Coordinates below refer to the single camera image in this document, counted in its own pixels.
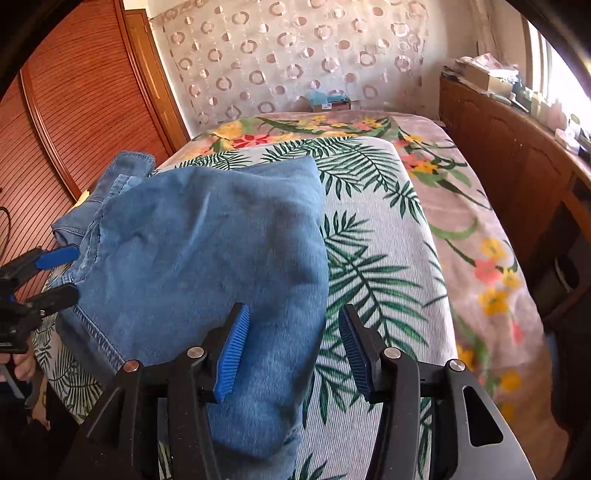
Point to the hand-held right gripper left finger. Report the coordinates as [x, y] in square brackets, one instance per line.
[233, 350]

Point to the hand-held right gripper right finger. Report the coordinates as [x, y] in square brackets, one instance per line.
[355, 350]

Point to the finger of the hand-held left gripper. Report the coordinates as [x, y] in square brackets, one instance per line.
[55, 297]
[57, 256]

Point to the blue denim pants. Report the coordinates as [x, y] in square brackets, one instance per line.
[207, 240]

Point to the person's left hand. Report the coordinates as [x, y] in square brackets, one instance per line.
[24, 364]

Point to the green leaf print sheet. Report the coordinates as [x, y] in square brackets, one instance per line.
[369, 258]

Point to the wooden wardrobe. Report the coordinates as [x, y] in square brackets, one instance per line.
[69, 115]

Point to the floral plush blanket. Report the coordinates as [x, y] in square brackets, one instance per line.
[471, 221]

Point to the small box with blue contents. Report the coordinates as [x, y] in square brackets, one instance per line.
[328, 101]

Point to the long wooden cabinet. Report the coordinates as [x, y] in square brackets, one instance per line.
[508, 147]

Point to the cardboard box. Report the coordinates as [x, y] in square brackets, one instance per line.
[485, 78]

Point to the bright window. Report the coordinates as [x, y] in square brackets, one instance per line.
[538, 55]

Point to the circle pattern wall curtain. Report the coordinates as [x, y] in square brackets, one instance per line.
[277, 60]

